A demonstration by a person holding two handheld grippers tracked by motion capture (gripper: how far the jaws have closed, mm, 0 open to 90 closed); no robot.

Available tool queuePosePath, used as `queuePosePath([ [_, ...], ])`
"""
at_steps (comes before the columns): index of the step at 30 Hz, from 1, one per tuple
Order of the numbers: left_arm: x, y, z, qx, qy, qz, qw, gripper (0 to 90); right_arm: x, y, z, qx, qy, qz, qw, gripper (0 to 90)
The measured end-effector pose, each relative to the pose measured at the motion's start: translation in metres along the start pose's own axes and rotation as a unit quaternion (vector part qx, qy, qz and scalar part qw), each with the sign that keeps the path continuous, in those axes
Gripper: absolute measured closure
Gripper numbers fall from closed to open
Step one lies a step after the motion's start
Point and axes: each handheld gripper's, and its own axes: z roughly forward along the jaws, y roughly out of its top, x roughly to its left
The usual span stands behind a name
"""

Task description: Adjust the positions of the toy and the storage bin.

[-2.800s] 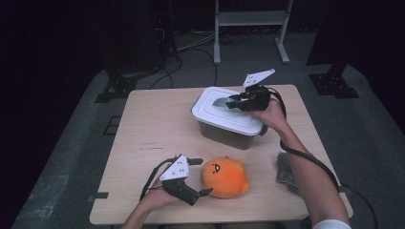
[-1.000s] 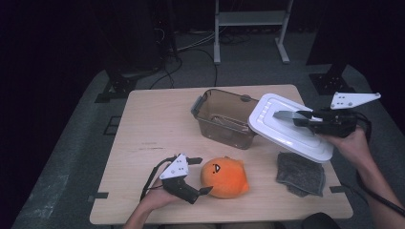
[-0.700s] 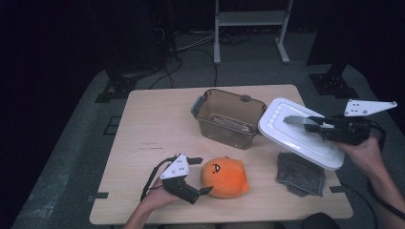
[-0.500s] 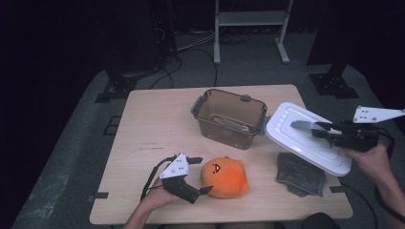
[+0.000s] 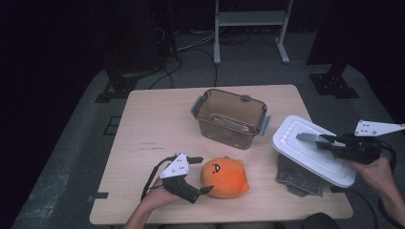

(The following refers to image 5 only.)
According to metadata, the person's left hand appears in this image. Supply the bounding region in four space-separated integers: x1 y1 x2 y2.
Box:
139 177 182 211

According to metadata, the grey fluffy towel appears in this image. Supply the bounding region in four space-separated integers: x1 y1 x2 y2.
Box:
275 153 328 198

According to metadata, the person's right hand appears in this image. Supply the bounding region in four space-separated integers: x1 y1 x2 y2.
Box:
345 154 397 196

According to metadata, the black stand base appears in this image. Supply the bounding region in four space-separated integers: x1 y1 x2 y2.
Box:
309 61 361 99
95 68 139 104

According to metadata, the white box lid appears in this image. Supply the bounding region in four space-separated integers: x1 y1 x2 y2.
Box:
271 114 357 189

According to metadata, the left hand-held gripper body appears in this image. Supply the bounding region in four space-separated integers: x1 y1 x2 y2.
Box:
159 152 203 205

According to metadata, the left hand-held gripper cable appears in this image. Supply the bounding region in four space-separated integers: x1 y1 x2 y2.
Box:
140 155 178 201

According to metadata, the white metal stand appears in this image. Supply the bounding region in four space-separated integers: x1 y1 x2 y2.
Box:
213 0 294 66

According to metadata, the translucent grey storage box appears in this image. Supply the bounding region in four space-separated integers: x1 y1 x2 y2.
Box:
190 89 272 151

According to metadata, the black floor tape rectangle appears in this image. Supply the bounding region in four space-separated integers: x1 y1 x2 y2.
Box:
103 115 122 136

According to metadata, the orange plush toy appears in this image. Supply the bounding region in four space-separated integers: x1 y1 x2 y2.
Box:
200 156 250 199

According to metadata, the black floor cable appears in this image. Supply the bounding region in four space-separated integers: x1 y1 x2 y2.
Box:
149 56 184 91
350 187 380 229
187 47 220 88

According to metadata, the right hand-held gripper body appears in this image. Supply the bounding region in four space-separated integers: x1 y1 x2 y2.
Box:
330 119 405 165

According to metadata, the grey floor cable bundle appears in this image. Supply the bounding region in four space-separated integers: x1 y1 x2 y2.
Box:
176 30 218 52

